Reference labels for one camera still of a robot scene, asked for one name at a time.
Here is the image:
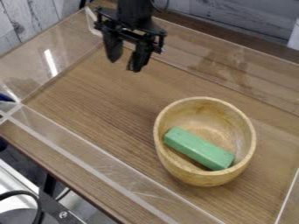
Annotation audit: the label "clear acrylic corner bracket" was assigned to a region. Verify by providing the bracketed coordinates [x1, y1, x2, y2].
[84, 7, 103, 38]

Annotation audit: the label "black cable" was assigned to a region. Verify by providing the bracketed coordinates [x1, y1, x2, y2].
[0, 190, 44, 224]

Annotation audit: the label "brown wooden bowl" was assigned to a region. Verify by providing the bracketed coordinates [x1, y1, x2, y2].
[154, 96, 258, 187]

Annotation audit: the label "black table leg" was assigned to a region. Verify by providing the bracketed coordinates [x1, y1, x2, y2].
[42, 174, 58, 197]

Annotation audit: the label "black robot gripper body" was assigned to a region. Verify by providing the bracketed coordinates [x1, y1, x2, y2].
[95, 0, 167, 53]

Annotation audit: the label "green rectangular block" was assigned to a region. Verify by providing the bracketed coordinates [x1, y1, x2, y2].
[163, 127, 235, 171]

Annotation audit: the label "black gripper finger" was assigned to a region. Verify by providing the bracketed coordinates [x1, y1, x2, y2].
[126, 41, 154, 73]
[103, 30, 123, 63]

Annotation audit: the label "black metal bracket with screw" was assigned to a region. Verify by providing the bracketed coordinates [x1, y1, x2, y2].
[39, 192, 87, 224]

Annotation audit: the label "clear acrylic tray walls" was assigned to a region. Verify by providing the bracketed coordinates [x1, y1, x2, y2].
[0, 12, 299, 224]

